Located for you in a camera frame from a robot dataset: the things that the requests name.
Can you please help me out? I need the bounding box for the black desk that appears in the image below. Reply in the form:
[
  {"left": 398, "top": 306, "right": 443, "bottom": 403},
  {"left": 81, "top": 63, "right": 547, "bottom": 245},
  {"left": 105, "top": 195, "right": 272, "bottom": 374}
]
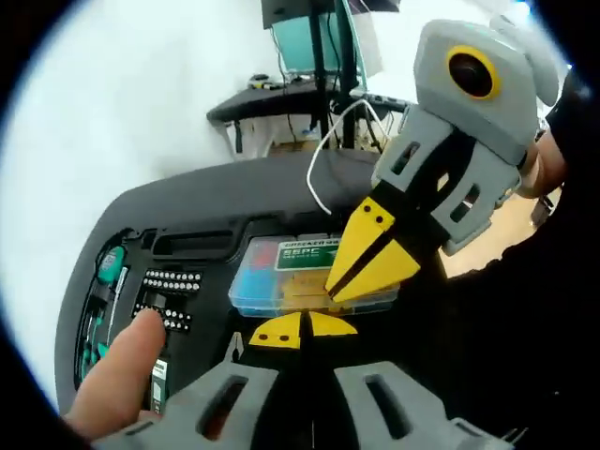
[{"left": 207, "top": 85, "right": 409, "bottom": 156}]

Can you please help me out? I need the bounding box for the white laptop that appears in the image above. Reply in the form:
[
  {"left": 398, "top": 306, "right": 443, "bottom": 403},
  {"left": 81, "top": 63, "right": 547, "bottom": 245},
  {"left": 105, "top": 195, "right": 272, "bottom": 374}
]
[{"left": 349, "top": 8, "right": 410, "bottom": 108}]

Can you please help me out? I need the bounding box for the clear plastic parts box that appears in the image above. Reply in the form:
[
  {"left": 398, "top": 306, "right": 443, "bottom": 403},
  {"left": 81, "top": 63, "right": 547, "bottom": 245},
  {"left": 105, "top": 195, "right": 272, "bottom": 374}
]
[{"left": 228, "top": 235, "right": 402, "bottom": 321}]

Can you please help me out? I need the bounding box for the screwdriver bit set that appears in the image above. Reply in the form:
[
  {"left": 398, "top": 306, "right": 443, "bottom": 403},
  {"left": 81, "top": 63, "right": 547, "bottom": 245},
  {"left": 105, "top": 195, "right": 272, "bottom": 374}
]
[{"left": 134, "top": 266, "right": 203, "bottom": 335}]

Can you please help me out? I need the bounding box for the black monitor stand pole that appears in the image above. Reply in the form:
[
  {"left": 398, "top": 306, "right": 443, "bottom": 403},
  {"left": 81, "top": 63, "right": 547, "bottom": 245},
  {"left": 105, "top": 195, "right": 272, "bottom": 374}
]
[
  {"left": 307, "top": 0, "right": 330, "bottom": 151},
  {"left": 335, "top": 0, "right": 360, "bottom": 151}
]

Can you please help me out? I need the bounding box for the teal handle screwdriver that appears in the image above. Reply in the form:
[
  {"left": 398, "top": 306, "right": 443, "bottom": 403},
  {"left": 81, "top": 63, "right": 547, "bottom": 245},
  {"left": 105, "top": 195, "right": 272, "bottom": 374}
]
[{"left": 75, "top": 347, "right": 96, "bottom": 383}]

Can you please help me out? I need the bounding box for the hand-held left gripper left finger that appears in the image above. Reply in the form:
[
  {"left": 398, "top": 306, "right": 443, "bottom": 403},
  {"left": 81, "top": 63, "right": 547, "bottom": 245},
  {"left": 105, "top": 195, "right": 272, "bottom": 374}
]
[{"left": 91, "top": 311, "right": 307, "bottom": 450}]

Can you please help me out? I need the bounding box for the person's black clothing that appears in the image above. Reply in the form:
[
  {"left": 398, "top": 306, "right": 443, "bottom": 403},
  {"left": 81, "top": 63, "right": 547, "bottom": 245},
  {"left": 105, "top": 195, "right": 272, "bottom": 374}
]
[{"left": 412, "top": 69, "right": 600, "bottom": 450}]

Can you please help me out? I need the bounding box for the person's left hand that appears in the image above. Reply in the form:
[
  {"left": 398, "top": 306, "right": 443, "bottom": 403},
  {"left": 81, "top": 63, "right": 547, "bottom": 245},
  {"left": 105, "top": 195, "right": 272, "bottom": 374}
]
[{"left": 63, "top": 308, "right": 167, "bottom": 441}]

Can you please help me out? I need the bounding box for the white cable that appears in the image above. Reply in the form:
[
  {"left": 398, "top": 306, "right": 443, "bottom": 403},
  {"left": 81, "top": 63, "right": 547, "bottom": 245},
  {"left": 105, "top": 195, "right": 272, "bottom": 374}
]
[{"left": 306, "top": 97, "right": 391, "bottom": 216}]

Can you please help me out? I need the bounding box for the black toolbox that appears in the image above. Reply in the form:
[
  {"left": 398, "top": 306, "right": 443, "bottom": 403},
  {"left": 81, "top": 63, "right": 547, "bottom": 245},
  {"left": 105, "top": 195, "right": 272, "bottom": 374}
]
[{"left": 73, "top": 213, "right": 426, "bottom": 409}]

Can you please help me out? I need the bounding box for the long silver shaft screwdriver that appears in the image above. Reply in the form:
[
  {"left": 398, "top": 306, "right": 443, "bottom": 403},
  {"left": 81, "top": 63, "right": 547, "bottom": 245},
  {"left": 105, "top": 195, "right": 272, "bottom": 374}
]
[{"left": 96, "top": 265, "right": 130, "bottom": 365}]

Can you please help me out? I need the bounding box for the teal tape measure tool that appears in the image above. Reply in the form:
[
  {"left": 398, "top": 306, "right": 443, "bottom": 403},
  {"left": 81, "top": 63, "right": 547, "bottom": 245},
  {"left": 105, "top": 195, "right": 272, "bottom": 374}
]
[{"left": 96, "top": 244, "right": 127, "bottom": 285}]

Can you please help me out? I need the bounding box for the teal screen panel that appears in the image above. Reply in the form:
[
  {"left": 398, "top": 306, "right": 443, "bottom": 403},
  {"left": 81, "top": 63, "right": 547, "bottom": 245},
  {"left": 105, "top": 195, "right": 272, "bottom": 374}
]
[{"left": 274, "top": 18, "right": 365, "bottom": 75}]

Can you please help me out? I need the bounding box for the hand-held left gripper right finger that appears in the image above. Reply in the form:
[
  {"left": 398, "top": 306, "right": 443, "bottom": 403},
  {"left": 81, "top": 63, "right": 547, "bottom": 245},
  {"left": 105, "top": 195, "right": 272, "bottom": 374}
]
[{"left": 305, "top": 310, "right": 515, "bottom": 450}]

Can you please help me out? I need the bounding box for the black yellow small device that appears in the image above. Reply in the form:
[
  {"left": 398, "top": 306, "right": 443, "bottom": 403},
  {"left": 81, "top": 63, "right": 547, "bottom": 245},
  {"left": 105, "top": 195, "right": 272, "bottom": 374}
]
[{"left": 249, "top": 73, "right": 283, "bottom": 91}]

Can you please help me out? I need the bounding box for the person's right hand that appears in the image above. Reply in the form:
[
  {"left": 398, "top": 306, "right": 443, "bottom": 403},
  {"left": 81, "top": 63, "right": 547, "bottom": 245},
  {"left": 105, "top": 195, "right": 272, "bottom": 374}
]
[{"left": 517, "top": 129, "right": 569, "bottom": 199}]

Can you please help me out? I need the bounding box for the green white utility knife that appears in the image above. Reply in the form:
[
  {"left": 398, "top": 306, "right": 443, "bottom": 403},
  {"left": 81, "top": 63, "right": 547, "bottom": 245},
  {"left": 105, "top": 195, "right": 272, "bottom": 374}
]
[{"left": 148, "top": 356, "right": 171, "bottom": 416}]

